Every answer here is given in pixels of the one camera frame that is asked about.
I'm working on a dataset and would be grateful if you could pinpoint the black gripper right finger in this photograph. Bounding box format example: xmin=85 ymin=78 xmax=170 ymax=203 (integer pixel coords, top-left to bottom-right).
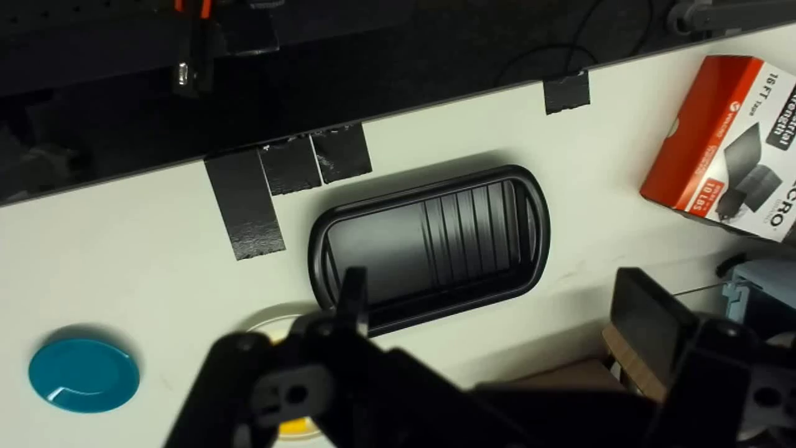
xmin=609 ymin=266 xmax=796 ymax=448

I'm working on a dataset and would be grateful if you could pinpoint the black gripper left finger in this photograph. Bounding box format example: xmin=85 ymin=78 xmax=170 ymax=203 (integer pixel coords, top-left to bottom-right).
xmin=165 ymin=264 xmax=468 ymax=448

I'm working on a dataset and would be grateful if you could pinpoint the teal round plate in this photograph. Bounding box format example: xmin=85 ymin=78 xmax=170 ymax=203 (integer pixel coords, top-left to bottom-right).
xmin=26 ymin=329 xmax=141 ymax=414

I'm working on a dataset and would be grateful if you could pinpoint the white round plate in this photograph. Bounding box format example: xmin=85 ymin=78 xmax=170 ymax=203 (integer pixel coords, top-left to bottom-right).
xmin=241 ymin=302 xmax=320 ymax=442

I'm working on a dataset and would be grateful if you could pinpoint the blue grey device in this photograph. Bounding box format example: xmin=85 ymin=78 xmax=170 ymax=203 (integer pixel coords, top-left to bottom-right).
xmin=716 ymin=254 xmax=796 ymax=339

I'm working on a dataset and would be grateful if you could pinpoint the brown cardboard piece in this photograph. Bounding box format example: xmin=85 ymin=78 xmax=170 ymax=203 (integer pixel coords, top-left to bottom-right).
xmin=493 ymin=324 xmax=666 ymax=404

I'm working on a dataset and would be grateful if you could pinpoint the black rectangular plastic tray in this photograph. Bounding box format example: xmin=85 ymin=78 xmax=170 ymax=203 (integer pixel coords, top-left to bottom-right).
xmin=309 ymin=165 xmax=553 ymax=335

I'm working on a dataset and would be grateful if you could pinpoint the black tape strip large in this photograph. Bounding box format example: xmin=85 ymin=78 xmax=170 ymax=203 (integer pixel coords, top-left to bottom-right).
xmin=204 ymin=149 xmax=283 ymax=261

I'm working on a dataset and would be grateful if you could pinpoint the black tape square middle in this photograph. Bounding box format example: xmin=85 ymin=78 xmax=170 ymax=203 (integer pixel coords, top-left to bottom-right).
xmin=261 ymin=136 xmax=320 ymax=195

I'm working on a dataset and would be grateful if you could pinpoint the black tape square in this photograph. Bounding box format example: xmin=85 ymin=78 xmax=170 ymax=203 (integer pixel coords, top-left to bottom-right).
xmin=311 ymin=125 xmax=370 ymax=184
xmin=261 ymin=136 xmax=320 ymax=195

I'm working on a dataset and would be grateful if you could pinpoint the black tape square right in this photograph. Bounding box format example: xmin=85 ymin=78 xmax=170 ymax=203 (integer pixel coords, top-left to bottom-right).
xmin=311 ymin=125 xmax=370 ymax=184

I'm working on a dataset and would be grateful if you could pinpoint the red and white cardboard box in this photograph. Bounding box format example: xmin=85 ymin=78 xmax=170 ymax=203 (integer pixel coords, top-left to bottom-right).
xmin=639 ymin=55 xmax=796 ymax=245

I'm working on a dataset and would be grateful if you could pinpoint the small black tape piece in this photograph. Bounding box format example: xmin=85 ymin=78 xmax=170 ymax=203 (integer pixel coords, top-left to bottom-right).
xmin=543 ymin=73 xmax=589 ymax=114

